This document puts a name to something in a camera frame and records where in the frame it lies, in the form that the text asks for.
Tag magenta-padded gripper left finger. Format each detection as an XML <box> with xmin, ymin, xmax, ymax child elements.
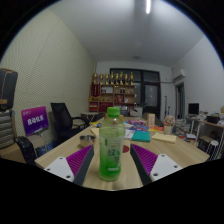
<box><xmin>43</xmin><ymin>144</ymin><xmax>95</xmax><ymax>187</ymax></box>

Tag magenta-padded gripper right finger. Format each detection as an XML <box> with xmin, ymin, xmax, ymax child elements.
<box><xmin>129</xmin><ymin>143</ymin><xmax>184</xmax><ymax>186</ymax></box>

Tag green tea drink bottle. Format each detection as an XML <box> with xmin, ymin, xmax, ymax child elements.
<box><xmin>98</xmin><ymin>106</ymin><xmax>127</xmax><ymax>182</ymax></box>

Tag teal book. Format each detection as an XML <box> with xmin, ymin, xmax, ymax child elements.
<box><xmin>131</xmin><ymin>130</ymin><xmax>152</xmax><ymax>144</ymax></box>

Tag pale yellow notebook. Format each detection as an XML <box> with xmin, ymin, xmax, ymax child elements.
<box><xmin>151</xmin><ymin>132</ymin><xmax>178</xmax><ymax>145</ymax></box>

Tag white booklet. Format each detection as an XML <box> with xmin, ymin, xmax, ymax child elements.
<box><xmin>125</xmin><ymin>129</ymin><xmax>136</xmax><ymax>140</ymax></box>

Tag orange book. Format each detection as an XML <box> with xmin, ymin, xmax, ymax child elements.
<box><xmin>148</xmin><ymin>125</ymin><xmax>165</xmax><ymax>134</ymax></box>

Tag blue printed book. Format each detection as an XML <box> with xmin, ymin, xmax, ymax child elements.
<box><xmin>129</xmin><ymin>124</ymin><xmax>149</xmax><ymax>132</ymax></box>

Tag flat pink box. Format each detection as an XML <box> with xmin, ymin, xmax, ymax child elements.
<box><xmin>128</xmin><ymin>119</ymin><xmax>147</xmax><ymax>127</ymax></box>

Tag small orange carton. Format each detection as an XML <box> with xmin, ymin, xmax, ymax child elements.
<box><xmin>146</xmin><ymin>113</ymin><xmax>156</xmax><ymax>128</ymax></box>

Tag pink flowers in white pot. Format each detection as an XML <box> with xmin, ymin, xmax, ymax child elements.
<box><xmin>162</xmin><ymin>115</ymin><xmax>176</xmax><ymax>136</ymax></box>

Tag black office chair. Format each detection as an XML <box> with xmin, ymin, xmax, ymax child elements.
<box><xmin>50</xmin><ymin>102</ymin><xmax>88</xmax><ymax>141</ymax></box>

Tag small round side table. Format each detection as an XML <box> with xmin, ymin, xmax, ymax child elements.
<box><xmin>80</xmin><ymin>111</ymin><xmax>100</xmax><ymax>123</ymax></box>

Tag black mesh chair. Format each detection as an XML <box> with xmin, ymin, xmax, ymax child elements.
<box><xmin>14</xmin><ymin>135</ymin><xmax>38</xmax><ymax>166</ymax></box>

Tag purple sign board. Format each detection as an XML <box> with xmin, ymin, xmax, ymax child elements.
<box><xmin>20</xmin><ymin>105</ymin><xmax>50</xmax><ymax>137</ymax></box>

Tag white round stool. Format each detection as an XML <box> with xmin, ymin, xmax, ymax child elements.
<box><xmin>206</xmin><ymin>139</ymin><xmax>221</xmax><ymax>159</ymax></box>

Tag black framed glass door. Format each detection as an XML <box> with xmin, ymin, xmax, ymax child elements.
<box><xmin>109</xmin><ymin>68</ymin><xmax>162</xmax><ymax>118</ymax></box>

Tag black computer monitor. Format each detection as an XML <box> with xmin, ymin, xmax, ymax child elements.
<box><xmin>187</xmin><ymin>102</ymin><xmax>200</xmax><ymax>116</ymax></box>

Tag cluttered wooden side desk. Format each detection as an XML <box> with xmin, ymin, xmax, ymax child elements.
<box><xmin>186</xmin><ymin>113</ymin><xmax>224</xmax><ymax>158</ymax></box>

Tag wooden shelf unit with trophies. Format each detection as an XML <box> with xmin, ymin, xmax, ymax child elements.
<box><xmin>88</xmin><ymin>70</ymin><xmax>137</xmax><ymax>114</ymax></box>

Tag grey ribbed suitcase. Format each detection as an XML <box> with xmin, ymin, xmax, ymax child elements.
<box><xmin>0</xmin><ymin>109</ymin><xmax>17</xmax><ymax>150</ymax></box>

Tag black hard case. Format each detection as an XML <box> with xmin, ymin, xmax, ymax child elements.
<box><xmin>0</xmin><ymin>68</ymin><xmax>19</xmax><ymax>112</ymax></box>

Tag long ceiling tube light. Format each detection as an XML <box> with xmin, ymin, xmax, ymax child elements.
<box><xmin>145</xmin><ymin>0</ymin><xmax>153</xmax><ymax>15</ymax></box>

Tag white wall air conditioner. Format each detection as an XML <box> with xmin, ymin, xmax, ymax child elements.
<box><xmin>171</xmin><ymin>68</ymin><xmax>186</xmax><ymax>82</ymax></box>

